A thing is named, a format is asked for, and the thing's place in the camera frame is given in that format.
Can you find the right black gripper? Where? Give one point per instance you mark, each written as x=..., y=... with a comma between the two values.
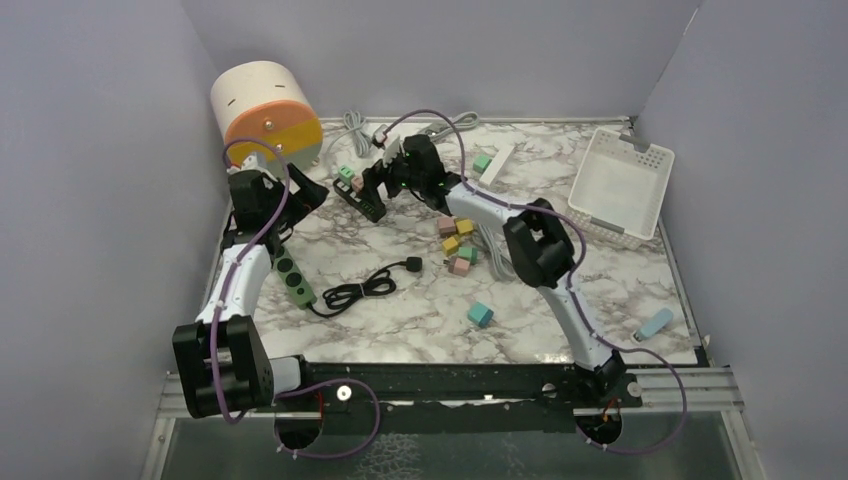
x=372, y=176

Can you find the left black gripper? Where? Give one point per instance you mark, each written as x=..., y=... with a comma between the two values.
x=309, y=196

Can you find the pink plug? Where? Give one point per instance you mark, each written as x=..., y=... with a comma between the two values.
x=357, y=184
x=459, y=266
x=446, y=226

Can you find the green plug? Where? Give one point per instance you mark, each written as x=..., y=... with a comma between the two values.
x=346, y=174
x=481, y=163

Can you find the black power strip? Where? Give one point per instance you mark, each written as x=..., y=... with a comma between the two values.
x=354, y=200

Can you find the green power strip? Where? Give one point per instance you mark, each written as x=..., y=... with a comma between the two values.
x=299, y=290

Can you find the yellow plug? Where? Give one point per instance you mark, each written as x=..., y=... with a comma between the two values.
x=464, y=226
x=450, y=245

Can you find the white power strip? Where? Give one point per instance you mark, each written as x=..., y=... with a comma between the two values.
x=496, y=164

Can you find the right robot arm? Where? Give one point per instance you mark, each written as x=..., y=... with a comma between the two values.
x=540, y=250

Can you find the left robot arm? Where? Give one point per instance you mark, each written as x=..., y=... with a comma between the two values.
x=221, y=362

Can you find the round cream drawer cabinet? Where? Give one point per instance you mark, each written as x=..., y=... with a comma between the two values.
x=262, y=100

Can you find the white plastic basket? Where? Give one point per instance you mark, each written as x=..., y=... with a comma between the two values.
x=619, y=188

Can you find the light blue small device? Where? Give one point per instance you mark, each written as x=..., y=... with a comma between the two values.
x=654, y=325

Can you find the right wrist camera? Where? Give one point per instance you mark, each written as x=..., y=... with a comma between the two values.
x=390, y=146

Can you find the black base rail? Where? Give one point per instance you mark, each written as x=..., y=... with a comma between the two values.
x=576, y=387

